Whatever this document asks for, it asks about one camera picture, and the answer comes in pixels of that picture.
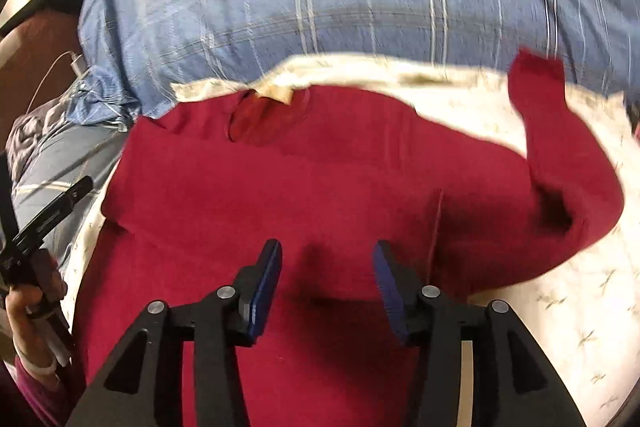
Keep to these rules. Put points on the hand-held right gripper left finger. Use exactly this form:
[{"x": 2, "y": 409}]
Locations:
[{"x": 265, "y": 289}]

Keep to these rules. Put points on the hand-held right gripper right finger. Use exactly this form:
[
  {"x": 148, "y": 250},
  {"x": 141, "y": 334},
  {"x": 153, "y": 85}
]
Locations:
[{"x": 387, "y": 292}]

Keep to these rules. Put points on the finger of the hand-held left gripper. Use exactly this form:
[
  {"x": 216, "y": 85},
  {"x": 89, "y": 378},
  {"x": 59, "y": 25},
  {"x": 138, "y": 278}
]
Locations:
[{"x": 55, "y": 214}]

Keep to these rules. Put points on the red sweater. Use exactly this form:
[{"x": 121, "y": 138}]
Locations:
[{"x": 300, "y": 187}]

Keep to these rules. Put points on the person's left forearm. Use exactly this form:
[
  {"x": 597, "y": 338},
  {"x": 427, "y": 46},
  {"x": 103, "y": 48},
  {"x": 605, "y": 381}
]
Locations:
[{"x": 35, "y": 399}]

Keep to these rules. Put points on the person's left hand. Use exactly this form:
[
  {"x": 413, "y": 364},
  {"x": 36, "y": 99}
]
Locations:
[{"x": 22, "y": 322}]

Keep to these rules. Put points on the grey striped duvet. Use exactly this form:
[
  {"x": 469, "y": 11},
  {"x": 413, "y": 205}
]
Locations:
[{"x": 55, "y": 167}]

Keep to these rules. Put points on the grey crumpled cloth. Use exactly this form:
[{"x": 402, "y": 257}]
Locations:
[{"x": 32, "y": 129}]

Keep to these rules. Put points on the white charger plug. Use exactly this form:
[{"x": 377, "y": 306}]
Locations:
[{"x": 79, "y": 66}]

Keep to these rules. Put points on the brown wooden headboard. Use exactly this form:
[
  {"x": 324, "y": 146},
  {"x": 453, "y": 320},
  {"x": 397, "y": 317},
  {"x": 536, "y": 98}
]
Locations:
[{"x": 40, "y": 57}]

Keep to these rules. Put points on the cream floral pillow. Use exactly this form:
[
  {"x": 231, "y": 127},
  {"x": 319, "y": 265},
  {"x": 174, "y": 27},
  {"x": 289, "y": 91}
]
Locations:
[{"x": 565, "y": 302}]

